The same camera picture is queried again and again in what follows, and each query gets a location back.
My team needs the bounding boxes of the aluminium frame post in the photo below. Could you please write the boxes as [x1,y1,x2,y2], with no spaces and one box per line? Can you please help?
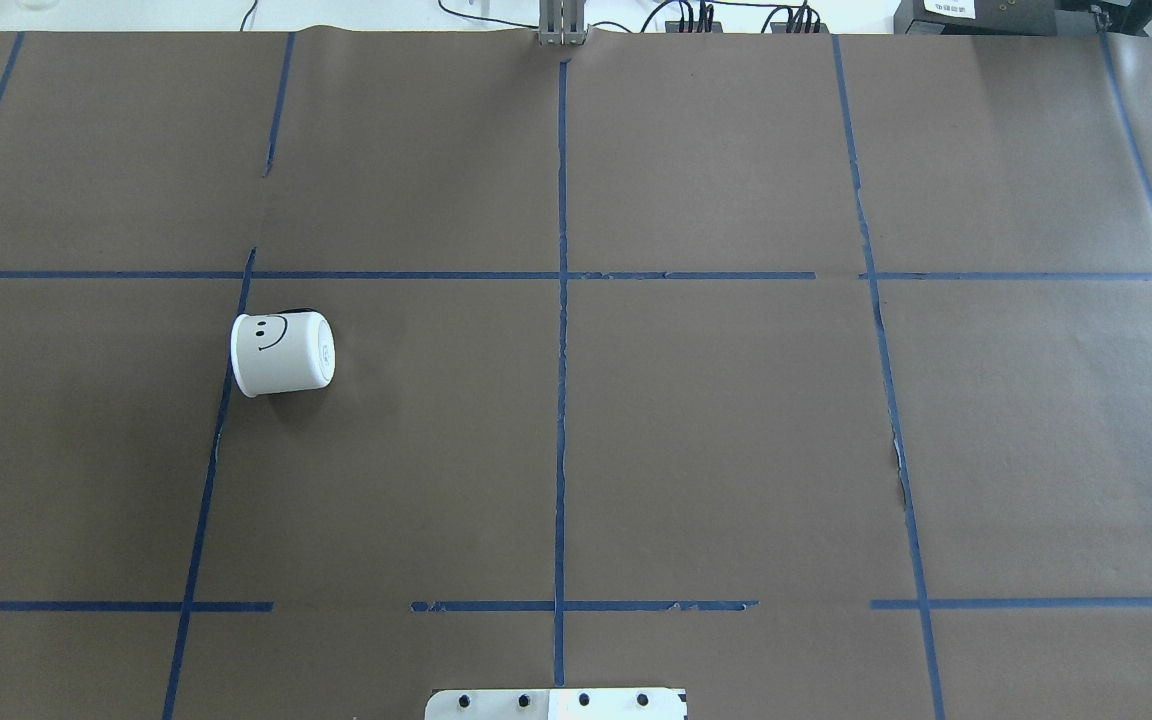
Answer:
[536,0,589,47]

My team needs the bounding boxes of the white smiley mug black handle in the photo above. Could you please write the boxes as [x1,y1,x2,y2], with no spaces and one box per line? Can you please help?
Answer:
[229,309,338,397]

